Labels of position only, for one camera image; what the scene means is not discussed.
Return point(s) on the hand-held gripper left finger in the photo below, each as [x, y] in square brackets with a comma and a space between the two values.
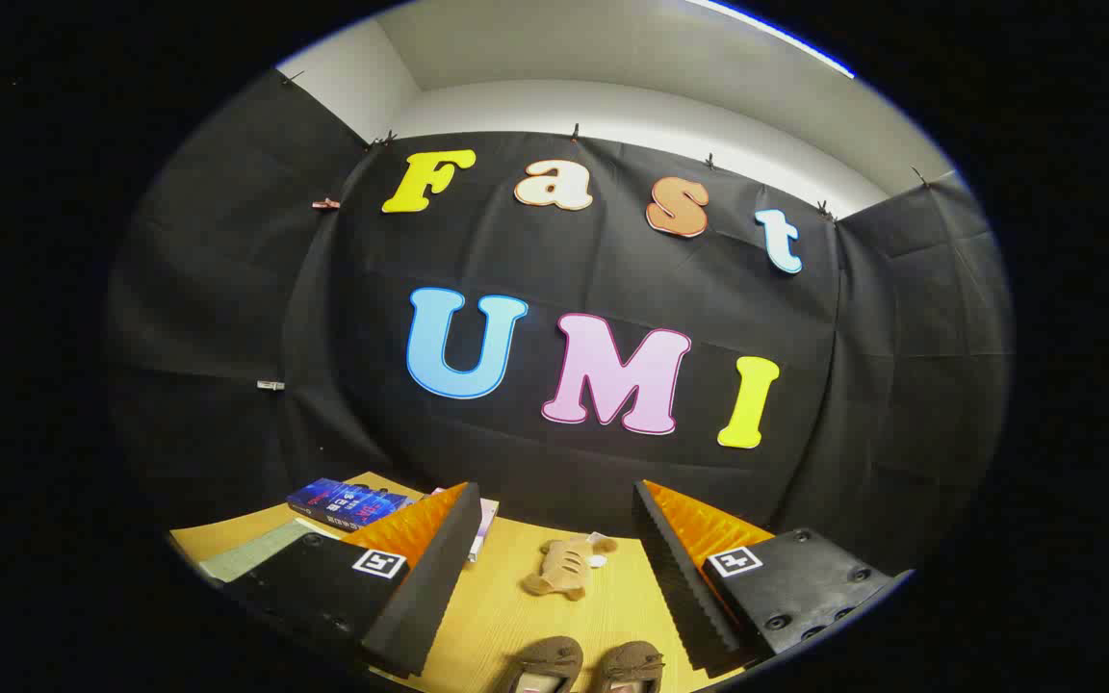
[425, 597]

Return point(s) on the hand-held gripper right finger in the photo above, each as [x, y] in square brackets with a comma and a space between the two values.
[680, 587]

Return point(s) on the brown fuzzy shoe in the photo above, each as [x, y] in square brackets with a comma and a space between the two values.
[547, 659]
[633, 662]

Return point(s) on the green fabric storage box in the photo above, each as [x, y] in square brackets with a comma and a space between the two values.
[251, 553]

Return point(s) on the pink book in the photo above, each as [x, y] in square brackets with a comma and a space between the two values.
[485, 525]

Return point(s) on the dark blue book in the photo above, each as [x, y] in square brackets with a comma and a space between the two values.
[348, 502]

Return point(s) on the brown plush toy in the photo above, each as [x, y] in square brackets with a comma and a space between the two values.
[559, 566]

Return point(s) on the wooden clothes peg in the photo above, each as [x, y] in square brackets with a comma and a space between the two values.
[325, 203]

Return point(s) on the row of black cloth clips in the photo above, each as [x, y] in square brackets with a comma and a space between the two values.
[575, 132]

